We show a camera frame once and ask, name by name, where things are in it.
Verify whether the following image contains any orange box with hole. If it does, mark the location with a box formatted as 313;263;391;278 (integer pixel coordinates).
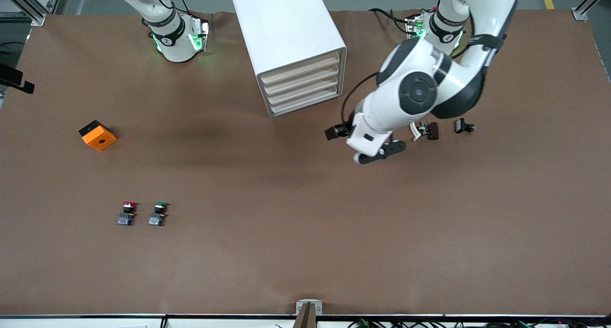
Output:
78;120;117;152

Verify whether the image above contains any red push button switch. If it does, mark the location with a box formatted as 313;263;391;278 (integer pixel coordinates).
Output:
117;201;139;226

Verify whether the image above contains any green push button switch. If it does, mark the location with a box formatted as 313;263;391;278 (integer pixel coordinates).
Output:
147;201;169;227

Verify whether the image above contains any brown electrical component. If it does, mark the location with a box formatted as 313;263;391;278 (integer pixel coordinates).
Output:
418;121;440;141

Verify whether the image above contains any aluminium frame profile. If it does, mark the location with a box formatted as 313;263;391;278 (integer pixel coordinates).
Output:
0;0;65;27
571;0;611;21

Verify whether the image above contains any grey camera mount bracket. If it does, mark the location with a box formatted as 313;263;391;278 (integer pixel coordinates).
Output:
294;299;324;328

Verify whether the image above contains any black base cable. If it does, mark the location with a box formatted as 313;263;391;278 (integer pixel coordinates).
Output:
369;7;413;34

